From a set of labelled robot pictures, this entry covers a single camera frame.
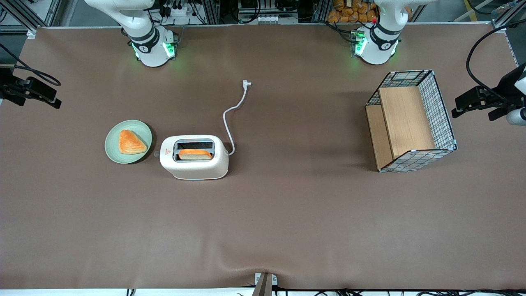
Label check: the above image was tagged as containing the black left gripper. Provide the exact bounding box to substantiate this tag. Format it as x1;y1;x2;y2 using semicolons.
452;62;526;121

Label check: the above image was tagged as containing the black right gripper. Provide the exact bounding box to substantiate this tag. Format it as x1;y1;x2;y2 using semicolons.
0;68;62;109

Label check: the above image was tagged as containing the white two-slot toaster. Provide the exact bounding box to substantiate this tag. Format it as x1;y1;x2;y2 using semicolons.
159;135;229;180

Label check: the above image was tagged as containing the wooden step shelf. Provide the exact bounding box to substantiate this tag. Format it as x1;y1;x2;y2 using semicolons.
366;86;436;170

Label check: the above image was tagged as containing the pale green round plate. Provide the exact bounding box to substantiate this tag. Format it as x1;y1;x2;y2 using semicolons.
104;120;153;164

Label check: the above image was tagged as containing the triangular golden pastry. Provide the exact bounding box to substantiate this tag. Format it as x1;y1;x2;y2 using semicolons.
119;129;148;155

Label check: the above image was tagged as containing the bag of bread rolls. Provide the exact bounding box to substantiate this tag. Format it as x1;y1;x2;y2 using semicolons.
327;0;378;23

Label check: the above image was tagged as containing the toast bread slice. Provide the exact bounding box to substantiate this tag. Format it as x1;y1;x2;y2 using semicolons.
178;149;213;160

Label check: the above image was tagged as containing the white power strip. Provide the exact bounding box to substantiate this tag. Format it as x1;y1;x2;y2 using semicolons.
161;3;198;18

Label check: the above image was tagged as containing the brown table mat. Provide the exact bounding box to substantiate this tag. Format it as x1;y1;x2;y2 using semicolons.
0;24;526;291

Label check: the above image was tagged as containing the wire mesh basket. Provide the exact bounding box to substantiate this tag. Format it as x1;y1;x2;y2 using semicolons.
365;69;458;173

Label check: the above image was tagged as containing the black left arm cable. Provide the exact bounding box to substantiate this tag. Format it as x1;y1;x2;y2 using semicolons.
466;18;526;97

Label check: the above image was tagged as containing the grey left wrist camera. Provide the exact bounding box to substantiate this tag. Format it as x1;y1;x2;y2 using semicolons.
506;108;526;126

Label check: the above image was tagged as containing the white toaster power cable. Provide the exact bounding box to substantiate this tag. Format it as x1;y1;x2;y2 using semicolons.
223;80;252;156

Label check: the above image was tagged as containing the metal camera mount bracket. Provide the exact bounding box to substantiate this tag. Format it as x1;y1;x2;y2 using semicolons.
251;272;278;296

